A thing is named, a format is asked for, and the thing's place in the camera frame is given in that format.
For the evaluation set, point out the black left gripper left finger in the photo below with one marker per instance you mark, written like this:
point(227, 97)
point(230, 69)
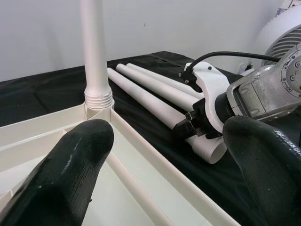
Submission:
point(58, 176)

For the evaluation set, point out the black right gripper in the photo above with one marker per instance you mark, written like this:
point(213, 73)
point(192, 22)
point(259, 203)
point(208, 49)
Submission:
point(201, 117)

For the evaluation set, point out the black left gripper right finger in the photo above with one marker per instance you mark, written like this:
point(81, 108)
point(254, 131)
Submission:
point(270, 176)

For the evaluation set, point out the white plastic table leg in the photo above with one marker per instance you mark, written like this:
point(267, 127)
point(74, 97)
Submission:
point(152, 74)
point(94, 58)
point(141, 94)
point(152, 84)

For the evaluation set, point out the white plastic table top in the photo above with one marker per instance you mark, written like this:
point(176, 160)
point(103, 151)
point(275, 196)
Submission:
point(141, 183)

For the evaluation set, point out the black table cloth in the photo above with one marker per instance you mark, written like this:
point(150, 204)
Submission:
point(58, 89)

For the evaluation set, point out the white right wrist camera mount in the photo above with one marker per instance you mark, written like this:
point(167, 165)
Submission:
point(211, 80)

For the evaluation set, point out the white wall socket black plug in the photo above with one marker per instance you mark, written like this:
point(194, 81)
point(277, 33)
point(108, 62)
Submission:
point(247, 67)

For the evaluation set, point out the white pedestal fan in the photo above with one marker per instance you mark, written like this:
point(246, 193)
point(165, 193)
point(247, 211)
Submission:
point(270, 33)

